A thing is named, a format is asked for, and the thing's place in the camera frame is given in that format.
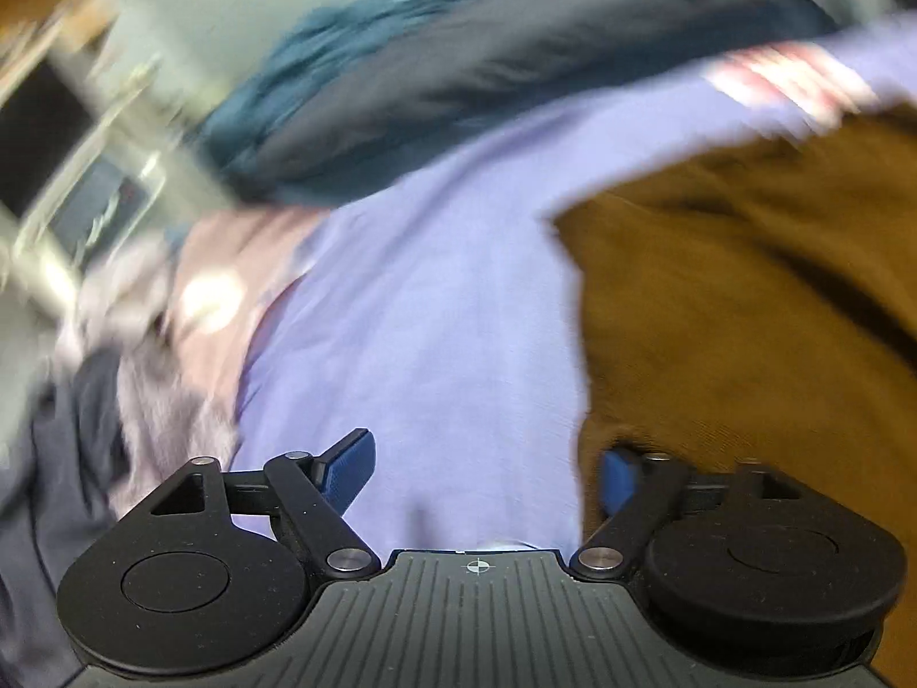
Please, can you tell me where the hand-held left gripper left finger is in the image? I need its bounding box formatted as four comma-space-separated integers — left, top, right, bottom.
118, 428, 382, 581

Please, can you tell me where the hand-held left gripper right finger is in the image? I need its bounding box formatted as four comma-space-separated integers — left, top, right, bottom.
569, 448, 808, 581

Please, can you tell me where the brown knit sweater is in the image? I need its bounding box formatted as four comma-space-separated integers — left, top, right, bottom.
548, 111, 917, 686

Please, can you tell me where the purple floral blanket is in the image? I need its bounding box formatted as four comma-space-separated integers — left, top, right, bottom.
233, 10, 917, 553

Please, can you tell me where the mauve striped knit garment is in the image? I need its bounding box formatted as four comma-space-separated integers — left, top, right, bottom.
72, 330, 246, 517

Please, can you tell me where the pink cloth with white dot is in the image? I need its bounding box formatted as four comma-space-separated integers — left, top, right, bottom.
161, 208, 332, 404

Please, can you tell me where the dark grey garment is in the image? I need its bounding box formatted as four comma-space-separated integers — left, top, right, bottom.
0, 344, 139, 688

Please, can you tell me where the white appliance with control panel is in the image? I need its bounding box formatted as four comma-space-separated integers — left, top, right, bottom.
0, 14, 239, 316

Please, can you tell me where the teal blue cloth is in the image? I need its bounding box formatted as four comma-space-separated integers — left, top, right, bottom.
197, 0, 547, 182

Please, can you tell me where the dark navy cloth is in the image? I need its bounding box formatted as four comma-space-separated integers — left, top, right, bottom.
229, 0, 861, 203

